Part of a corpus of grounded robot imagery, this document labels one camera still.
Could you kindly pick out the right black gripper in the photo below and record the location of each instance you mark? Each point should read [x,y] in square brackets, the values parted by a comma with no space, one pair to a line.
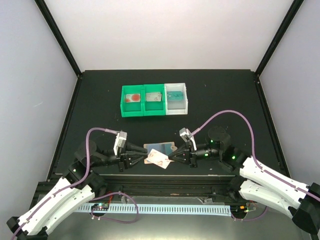
[185,159]

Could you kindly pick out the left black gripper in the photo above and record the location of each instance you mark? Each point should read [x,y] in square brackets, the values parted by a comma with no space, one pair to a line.
[123,159]

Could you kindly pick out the beige leather card holder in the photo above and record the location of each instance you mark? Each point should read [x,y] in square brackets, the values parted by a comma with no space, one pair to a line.
[164,147]

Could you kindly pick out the white VIP card page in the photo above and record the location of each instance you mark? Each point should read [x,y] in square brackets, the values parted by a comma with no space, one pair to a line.
[157,158]
[153,97]

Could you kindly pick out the red white card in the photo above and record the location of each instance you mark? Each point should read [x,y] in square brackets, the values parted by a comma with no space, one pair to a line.
[132,98]

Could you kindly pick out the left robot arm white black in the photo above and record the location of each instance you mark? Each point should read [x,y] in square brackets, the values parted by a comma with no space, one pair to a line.
[80,184]

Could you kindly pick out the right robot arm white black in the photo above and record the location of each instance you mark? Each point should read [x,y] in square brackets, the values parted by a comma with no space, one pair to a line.
[254,181]

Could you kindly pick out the left green bin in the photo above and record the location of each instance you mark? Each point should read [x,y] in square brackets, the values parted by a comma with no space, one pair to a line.
[131,109]

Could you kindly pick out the green bin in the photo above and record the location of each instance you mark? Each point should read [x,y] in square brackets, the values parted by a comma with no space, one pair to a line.
[131,109]
[154,108]

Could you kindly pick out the white bin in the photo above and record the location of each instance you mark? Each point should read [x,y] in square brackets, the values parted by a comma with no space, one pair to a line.
[177,107]

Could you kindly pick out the middle green bin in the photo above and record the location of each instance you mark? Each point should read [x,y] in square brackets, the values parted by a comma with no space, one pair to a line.
[154,108]

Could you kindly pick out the left small circuit board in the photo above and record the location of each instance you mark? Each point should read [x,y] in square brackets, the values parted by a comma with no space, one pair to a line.
[100,207]

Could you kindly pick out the small circuit board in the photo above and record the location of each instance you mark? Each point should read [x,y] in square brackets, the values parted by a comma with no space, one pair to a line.
[240,208]
[100,207]

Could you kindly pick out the right small circuit board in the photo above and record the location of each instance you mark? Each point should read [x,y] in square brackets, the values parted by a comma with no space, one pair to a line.
[240,208]

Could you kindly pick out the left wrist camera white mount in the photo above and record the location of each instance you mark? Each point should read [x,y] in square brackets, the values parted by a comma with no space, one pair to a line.
[120,141]

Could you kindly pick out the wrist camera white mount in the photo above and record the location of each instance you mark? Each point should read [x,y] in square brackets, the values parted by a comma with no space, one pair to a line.
[120,141]
[187,136]

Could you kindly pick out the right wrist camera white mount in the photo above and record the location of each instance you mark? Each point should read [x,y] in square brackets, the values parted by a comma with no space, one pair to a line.
[187,136]

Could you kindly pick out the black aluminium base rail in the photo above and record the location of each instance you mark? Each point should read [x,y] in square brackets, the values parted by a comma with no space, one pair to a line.
[220,189]

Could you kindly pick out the white slotted cable duct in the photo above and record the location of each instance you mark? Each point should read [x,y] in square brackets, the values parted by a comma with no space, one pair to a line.
[160,209]

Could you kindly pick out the left black frame post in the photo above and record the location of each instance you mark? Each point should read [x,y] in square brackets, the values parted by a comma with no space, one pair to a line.
[48,17]

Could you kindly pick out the black frame post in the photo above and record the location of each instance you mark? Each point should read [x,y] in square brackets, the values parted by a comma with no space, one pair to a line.
[48,17]
[282,29]

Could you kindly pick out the right black frame post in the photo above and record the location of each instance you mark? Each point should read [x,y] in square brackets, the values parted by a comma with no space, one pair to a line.
[282,29]

